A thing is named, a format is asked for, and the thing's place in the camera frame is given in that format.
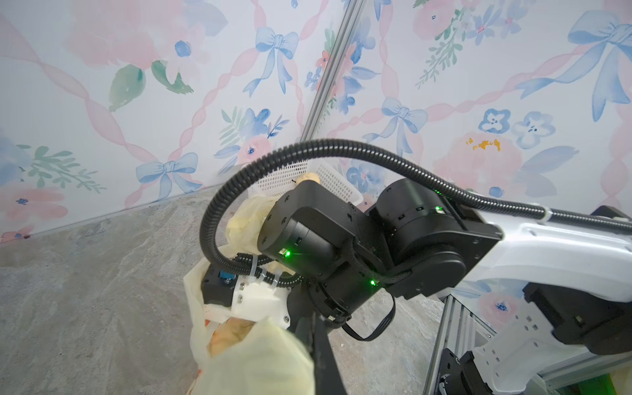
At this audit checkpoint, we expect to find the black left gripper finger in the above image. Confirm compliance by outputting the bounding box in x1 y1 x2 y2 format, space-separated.
294 314 347 395

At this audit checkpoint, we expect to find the yellow plastic bag orange print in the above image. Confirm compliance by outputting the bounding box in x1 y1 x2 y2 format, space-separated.
182 192 317 395

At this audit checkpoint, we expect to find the pale yellow pear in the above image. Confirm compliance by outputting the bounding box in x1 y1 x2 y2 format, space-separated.
296 172 321 184

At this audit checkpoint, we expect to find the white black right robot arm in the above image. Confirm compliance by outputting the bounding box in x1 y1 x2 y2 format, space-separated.
258 179 631 394

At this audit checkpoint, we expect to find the white perforated plastic basket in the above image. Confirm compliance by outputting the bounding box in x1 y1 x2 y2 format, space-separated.
248 159 363 206

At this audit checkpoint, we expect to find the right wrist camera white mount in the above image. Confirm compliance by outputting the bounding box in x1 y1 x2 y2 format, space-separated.
201 267 291 329

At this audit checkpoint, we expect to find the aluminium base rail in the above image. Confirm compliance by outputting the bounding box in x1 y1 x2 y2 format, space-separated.
423 296 631 394

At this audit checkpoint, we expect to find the black corrugated cable conduit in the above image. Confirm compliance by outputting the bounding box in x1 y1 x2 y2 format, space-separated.
199 138 632 277

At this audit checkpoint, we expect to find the right aluminium corner post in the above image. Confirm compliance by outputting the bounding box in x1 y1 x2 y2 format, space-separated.
299 0 365 143

